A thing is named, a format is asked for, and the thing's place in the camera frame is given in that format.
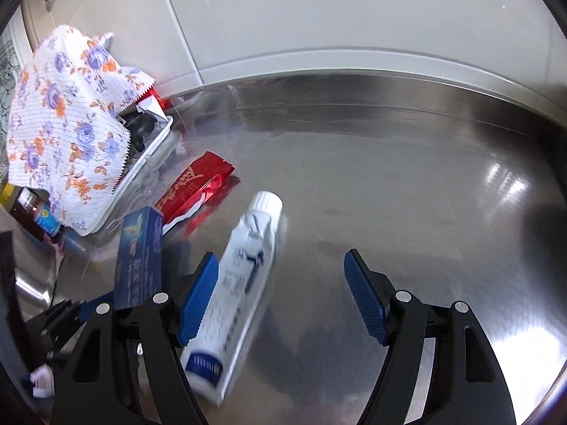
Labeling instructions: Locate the blue ointment carton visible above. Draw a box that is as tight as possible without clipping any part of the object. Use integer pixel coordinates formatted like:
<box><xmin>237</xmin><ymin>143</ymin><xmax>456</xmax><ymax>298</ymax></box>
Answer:
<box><xmin>113</xmin><ymin>206</ymin><xmax>163</xmax><ymax>310</ymax></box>

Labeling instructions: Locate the white toothpaste tube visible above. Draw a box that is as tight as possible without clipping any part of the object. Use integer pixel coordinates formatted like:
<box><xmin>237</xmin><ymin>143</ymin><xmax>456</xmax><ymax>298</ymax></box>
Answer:
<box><xmin>181</xmin><ymin>191</ymin><xmax>282</xmax><ymax>406</ymax></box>

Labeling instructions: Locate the small blue label bottle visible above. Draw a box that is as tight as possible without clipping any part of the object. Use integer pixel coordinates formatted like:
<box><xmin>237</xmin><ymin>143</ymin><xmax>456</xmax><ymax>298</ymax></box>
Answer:
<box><xmin>17</xmin><ymin>188</ymin><xmax>62</xmax><ymax>238</ymax></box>

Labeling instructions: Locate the red foil wrapper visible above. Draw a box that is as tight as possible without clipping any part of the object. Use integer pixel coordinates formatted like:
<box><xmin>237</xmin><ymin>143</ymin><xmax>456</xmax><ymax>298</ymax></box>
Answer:
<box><xmin>155</xmin><ymin>152</ymin><xmax>235</xmax><ymax>235</ymax></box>

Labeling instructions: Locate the floral cloth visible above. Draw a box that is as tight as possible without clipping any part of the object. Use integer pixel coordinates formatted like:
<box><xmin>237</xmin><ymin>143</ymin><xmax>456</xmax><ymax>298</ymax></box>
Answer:
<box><xmin>7</xmin><ymin>25</ymin><xmax>155</xmax><ymax>234</ymax></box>

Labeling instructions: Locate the white plastic tray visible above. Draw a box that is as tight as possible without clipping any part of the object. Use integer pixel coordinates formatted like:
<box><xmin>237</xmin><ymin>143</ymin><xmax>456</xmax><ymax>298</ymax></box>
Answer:
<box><xmin>76</xmin><ymin>110</ymin><xmax>173</xmax><ymax>237</ymax></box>

